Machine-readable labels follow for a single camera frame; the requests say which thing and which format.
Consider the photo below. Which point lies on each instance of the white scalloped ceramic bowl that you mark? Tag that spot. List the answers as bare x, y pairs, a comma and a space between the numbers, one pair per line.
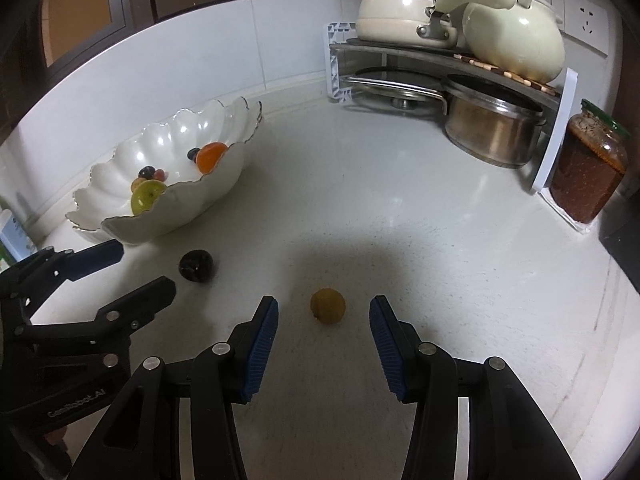
102, 208

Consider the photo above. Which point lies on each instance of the blueberry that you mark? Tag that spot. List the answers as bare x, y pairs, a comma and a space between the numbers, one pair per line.
193, 154

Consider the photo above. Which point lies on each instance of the wall power outlets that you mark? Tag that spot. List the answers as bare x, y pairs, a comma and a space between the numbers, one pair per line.
585, 22

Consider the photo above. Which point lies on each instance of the glass jar red sauce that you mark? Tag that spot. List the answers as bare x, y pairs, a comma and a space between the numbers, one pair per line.
592, 162

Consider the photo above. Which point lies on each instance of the stainless steel pot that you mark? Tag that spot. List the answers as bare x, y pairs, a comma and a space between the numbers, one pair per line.
491, 122

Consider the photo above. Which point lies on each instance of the small tan longan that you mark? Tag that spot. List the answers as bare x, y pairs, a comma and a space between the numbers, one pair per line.
328, 306
136, 182

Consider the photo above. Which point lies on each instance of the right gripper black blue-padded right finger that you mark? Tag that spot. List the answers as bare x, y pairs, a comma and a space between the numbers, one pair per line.
510, 438

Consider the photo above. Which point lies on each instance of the black knife block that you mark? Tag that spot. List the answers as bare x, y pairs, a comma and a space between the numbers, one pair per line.
620, 235

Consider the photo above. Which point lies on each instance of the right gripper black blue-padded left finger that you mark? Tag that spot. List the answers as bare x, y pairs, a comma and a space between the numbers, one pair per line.
138, 435

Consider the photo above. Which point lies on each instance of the red grape tomato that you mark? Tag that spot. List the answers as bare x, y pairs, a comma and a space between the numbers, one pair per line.
160, 175

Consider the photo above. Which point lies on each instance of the white metal corner shelf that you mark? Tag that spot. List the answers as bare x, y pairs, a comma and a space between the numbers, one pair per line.
345, 54

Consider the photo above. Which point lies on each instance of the green apple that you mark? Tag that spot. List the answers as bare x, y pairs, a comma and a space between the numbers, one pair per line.
145, 195

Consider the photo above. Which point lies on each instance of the dark plum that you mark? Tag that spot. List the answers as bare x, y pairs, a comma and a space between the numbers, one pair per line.
147, 172
196, 266

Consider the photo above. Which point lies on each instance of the person hand holding gripper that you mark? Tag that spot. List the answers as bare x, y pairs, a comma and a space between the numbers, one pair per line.
56, 437

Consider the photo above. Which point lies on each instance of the white pump bottle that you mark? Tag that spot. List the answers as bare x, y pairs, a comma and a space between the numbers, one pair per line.
14, 238

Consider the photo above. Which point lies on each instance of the cream pot with steamer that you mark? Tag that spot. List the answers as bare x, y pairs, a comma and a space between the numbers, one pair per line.
404, 22

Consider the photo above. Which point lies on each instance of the orange tangerine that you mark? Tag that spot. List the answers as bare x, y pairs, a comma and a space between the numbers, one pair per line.
209, 155

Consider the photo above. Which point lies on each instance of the cream ceramic kettle pot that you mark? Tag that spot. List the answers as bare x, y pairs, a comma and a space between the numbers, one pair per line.
520, 36

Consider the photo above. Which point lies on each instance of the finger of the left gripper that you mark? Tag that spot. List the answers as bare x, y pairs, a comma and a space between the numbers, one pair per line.
27, 285
130, 304

